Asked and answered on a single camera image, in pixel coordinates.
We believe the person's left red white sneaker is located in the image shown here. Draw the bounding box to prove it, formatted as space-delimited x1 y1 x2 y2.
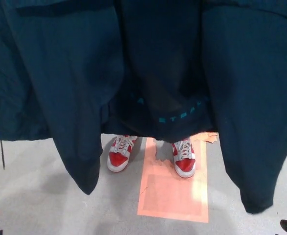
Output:
171 137 197 177

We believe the torn orange tape scrap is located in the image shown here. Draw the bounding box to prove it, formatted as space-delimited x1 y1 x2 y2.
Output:
191 132 219 149

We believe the dark teal coat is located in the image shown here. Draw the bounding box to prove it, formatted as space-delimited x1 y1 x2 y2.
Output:
0 0 287 214

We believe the person's right red white sneaker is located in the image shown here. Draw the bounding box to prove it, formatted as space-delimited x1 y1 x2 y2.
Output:
107 135 138 172

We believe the person's red white sneaker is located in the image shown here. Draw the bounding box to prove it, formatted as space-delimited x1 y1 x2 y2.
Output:
107 135 138 172
171 137 197 177

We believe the orange floor tape rectangle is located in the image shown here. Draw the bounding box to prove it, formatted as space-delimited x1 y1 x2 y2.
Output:
136 137 209 224

